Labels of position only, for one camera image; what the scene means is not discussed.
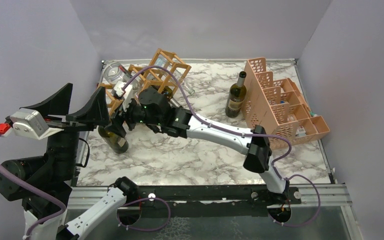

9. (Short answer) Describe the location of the wooden wine rack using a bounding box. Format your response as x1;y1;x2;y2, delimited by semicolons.
97;48;181;115

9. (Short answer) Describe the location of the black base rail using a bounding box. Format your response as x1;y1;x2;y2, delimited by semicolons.
118;184;302;218

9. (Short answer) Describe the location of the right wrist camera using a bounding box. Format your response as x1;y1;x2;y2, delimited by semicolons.
0;108;63;140

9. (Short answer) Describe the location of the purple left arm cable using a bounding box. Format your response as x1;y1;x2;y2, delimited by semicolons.
120;65;322;229

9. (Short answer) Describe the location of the green wine bottle silver neck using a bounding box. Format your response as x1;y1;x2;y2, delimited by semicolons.
225;71;247;118

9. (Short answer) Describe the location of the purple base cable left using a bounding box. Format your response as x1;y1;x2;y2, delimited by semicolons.
116;197;172;232

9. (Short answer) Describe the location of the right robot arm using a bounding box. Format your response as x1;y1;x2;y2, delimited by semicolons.
19;83;290;204

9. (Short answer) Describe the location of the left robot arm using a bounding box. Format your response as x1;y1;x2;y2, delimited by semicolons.
0;98;139;240

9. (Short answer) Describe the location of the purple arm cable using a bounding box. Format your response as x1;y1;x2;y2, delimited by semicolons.
0;132;68;240
120;65;322;229

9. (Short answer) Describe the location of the pink plastic organizer rack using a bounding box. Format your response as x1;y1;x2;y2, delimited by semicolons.
241;57;330;149

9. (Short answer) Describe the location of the clear glass jug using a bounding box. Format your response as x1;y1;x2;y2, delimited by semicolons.
102;62;133;90

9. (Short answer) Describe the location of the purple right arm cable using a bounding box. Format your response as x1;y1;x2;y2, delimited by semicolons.
0;132;68;240

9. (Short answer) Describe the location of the dark wine bottle at left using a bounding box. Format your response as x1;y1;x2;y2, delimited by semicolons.
97;121;129;154

